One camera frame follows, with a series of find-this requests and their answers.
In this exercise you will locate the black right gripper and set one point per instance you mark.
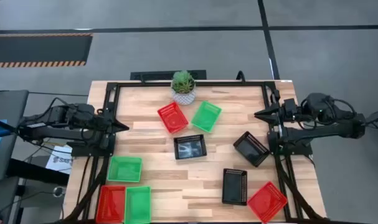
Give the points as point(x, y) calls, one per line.
point(288, 115)

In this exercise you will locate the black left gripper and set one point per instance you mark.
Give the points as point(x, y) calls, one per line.
point(103, 126)

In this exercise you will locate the black plastic basket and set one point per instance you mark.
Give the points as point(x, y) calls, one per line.
point(251, 149)
point(190, 147)
point(234, 186)

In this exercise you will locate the green plastic basket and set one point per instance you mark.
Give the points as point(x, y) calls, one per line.
point(138, 205)
point(206, 116)
point(124, 169)

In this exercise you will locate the red plastic basket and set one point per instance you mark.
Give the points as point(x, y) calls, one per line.
point(173, 118)
point(111, 203)
point(266, 202)

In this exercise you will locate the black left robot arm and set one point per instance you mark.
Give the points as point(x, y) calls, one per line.
point(51, 132)

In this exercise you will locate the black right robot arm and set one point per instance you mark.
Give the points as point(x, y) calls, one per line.
point(316, 130)

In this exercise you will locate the white printed paper sheet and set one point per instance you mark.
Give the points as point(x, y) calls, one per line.
point(59, 160)

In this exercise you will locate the white patterned plant pot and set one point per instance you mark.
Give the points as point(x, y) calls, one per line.
point(184, 99)

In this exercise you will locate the green succulent plant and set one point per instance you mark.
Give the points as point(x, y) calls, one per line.
point(183, 82)

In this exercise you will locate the tape roll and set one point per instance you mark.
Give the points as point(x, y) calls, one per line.
point(54, 192)

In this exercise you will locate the black hazard-striped floor mat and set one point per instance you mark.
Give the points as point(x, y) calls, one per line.
point(36, 49)

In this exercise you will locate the black metal table frame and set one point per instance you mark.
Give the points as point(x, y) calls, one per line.
point(139, 83)

